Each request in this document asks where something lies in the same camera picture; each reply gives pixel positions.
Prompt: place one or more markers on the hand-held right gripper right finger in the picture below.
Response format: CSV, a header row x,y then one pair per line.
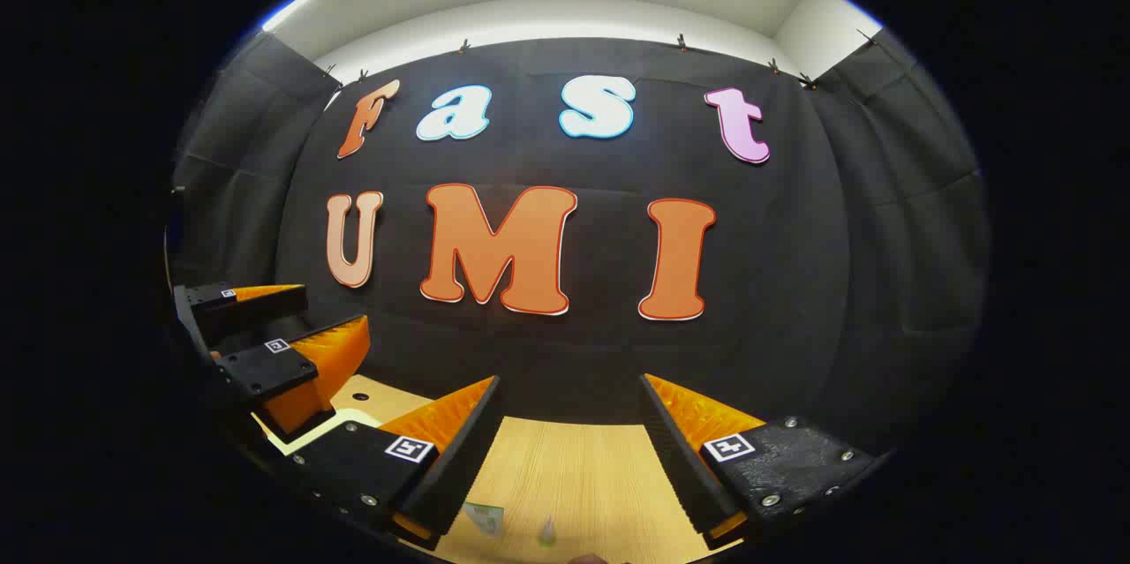
x,y
675,458

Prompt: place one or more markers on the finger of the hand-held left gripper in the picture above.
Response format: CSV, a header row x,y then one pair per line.
x,y
265,370
256,308

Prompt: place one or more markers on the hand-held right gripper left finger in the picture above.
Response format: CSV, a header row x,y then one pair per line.
x,y
468,458

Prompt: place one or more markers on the black backdrop cloth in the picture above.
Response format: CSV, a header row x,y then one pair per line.
x,y
574,352

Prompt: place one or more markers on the ceiling light strip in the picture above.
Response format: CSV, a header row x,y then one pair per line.
x,y
287,11

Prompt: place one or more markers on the large green white tube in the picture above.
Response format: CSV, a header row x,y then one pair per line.
x,y
485,520

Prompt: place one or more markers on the small green white tube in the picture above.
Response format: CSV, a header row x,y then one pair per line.
x,y
548,533

